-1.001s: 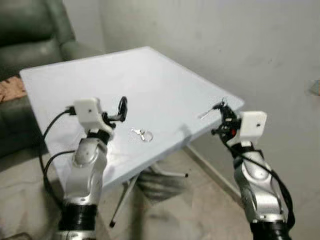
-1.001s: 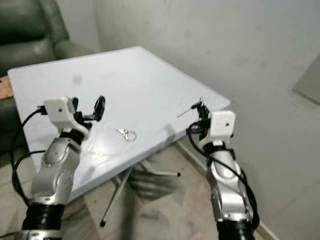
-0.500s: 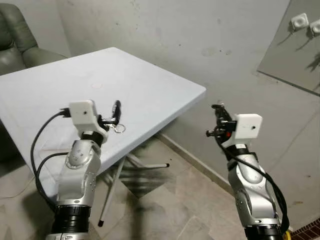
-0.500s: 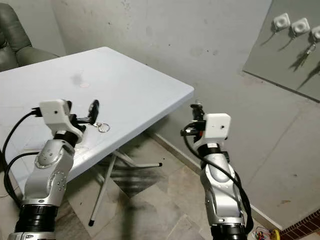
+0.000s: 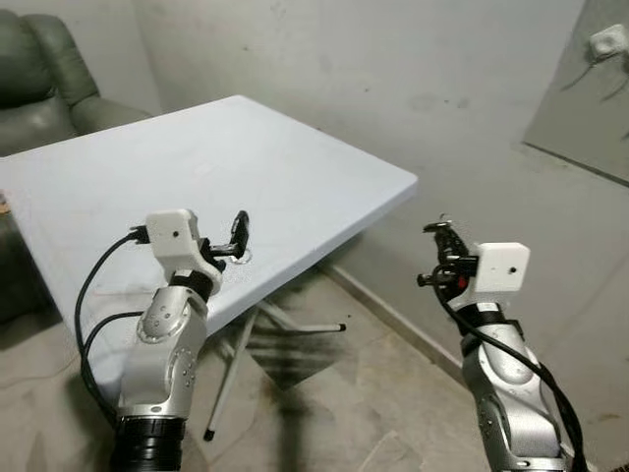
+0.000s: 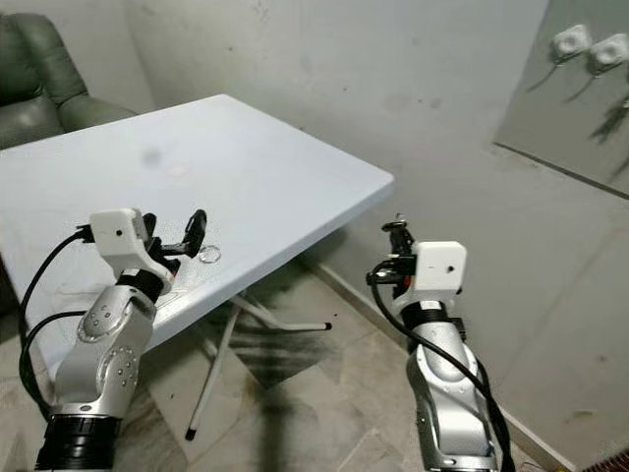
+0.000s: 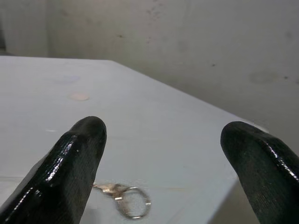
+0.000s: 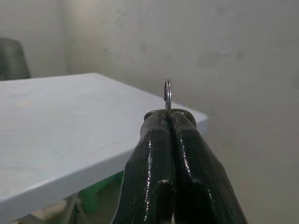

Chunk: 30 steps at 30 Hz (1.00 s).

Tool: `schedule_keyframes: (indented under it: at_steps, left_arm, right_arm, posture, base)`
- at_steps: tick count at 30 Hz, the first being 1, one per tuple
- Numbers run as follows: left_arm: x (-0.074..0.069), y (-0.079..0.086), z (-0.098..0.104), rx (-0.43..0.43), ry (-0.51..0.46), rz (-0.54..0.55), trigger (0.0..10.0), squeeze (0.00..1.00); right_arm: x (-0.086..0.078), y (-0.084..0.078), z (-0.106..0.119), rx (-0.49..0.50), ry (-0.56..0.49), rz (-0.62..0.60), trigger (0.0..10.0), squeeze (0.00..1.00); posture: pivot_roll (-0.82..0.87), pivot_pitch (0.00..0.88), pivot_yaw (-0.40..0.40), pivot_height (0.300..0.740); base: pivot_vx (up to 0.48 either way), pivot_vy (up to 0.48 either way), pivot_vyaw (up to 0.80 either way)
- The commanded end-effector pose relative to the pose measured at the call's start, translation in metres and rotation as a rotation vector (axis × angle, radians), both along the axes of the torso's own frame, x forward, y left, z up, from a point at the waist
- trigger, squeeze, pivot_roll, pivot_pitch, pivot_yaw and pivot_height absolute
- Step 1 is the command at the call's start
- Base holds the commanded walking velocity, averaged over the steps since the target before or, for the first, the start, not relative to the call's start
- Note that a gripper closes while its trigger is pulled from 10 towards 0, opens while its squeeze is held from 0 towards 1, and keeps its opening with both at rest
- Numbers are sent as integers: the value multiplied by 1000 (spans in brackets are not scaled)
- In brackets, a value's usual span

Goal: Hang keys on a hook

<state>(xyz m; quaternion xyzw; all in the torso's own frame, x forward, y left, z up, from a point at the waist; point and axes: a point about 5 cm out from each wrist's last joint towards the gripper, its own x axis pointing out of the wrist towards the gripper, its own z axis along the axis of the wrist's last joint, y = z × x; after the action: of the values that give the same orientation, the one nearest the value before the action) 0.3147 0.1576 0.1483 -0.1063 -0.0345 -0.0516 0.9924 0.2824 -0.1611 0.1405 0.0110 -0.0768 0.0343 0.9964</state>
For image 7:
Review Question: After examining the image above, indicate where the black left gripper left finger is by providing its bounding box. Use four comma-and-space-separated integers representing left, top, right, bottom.
0, 115, 107, 224

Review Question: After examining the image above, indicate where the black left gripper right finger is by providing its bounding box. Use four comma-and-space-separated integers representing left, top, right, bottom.
220, 120, 299, 224

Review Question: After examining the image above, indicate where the brass key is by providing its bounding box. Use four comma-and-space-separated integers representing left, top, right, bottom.
93, 182, 126, 201

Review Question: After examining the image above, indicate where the silver key ring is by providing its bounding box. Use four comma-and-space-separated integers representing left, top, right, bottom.
116, 186, 152, 219

